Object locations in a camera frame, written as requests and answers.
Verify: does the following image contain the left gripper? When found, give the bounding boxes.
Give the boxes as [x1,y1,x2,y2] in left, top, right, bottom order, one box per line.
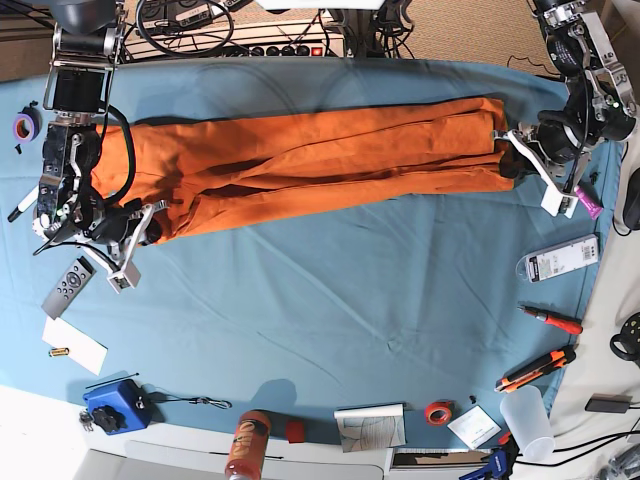
[492,124,593,218]

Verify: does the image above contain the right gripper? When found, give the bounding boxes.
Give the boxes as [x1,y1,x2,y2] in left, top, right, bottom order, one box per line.
[74,199,169,293]

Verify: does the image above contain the orange t-shirt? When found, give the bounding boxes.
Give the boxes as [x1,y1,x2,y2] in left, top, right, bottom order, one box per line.
[92,97,514,241]

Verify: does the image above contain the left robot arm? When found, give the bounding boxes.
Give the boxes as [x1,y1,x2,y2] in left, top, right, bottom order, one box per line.
[493,1,639,218]

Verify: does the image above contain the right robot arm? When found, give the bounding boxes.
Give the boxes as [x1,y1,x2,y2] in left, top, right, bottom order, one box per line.
[32,1,168,292]

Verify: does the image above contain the grey remote control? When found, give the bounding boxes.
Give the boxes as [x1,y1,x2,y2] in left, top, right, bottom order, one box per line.
[41,256,95,319]

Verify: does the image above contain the purple glue tube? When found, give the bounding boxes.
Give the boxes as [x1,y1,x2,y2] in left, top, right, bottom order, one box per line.
[574,185,604,220]

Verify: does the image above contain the black white marker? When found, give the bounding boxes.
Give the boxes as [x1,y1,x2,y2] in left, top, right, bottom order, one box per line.
[7,187,38,223]

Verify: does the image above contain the white paper card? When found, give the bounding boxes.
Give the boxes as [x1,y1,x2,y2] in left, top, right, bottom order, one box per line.
[42,317,108,375]

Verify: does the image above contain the small AA battery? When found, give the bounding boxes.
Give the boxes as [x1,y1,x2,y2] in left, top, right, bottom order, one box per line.
[48,348,70,358]

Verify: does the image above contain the purple tape roll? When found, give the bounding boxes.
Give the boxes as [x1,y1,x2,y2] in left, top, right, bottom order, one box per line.
[12,106,41,144]

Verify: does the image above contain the blue table cloth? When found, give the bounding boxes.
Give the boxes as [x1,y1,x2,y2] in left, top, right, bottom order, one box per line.
[1,58,624,448]

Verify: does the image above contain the red screwdriver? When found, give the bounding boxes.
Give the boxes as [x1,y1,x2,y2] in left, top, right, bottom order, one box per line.
[518,306,583,335]

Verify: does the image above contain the blue clamp box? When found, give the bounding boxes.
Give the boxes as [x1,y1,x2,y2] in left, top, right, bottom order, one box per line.
[83,379,152,436]

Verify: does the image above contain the orange black utility knife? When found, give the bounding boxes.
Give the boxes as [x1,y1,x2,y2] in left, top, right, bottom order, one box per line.
[494,345,576,393]

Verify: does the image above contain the white power strip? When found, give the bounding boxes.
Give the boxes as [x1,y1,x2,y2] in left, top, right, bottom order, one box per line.
[154,17,350,57]

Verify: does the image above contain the small red block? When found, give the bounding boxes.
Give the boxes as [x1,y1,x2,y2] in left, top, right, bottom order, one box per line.
[285,420,305,444]

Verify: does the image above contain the clear plastic cup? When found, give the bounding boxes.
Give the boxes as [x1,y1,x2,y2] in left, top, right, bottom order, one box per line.
[500,385,556,462]

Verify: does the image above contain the orange drink bottle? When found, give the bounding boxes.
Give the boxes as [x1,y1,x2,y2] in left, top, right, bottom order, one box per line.
[225,410,271,480]

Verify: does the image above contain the black power adapter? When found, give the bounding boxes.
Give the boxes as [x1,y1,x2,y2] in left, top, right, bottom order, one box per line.
[584,394,632,414]

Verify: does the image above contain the red tape roll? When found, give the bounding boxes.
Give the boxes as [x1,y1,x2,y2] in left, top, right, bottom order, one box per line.
[424,400,455,426]

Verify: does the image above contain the white square card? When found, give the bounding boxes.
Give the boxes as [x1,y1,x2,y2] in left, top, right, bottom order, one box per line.
[447,405,501,450]

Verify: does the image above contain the spiral notebook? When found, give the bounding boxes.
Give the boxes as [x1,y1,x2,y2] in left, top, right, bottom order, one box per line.
[334,403,406,453]

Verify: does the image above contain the blue bar clamp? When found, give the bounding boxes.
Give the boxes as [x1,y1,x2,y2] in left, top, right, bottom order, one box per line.
[460,431,519,480]

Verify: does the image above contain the black lanyard with carabiner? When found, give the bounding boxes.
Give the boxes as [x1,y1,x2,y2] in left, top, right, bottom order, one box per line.
[149,391,233,410]

